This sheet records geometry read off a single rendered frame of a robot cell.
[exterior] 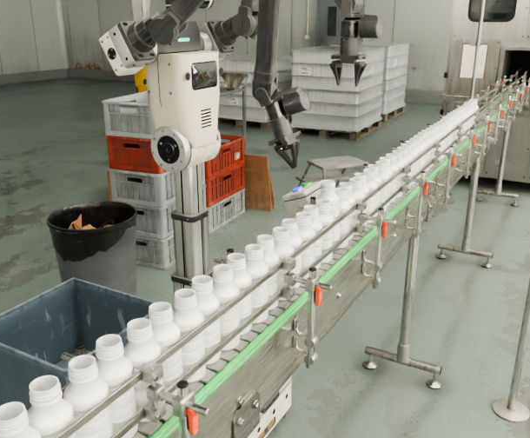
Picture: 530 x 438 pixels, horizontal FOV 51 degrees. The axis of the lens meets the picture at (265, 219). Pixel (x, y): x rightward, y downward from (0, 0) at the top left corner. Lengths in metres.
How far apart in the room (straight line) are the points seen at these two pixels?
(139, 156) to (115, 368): 2.89
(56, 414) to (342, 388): 2.03
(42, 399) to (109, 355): 0.12
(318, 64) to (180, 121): 6.10
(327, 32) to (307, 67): 4.22
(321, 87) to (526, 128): 3.14
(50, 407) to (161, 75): 1.29
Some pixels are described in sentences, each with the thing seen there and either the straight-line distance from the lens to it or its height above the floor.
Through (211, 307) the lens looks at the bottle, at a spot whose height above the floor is 1.12.
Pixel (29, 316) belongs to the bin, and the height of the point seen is 0.91.
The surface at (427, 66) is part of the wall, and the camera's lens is 11.55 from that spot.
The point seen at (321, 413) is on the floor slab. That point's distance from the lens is 2.57.
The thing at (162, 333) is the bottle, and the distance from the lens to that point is 0.94.
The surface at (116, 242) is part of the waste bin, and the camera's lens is 2.91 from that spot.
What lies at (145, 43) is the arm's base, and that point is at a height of 1.54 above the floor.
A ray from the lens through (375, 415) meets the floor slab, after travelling 2.59.
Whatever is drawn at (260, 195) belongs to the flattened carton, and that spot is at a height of 0.14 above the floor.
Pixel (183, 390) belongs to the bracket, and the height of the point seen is 1.10.
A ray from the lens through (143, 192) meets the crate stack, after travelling 3.73.
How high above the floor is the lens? 1.61
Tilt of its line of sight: 20 degrees down
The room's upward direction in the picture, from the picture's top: straight up
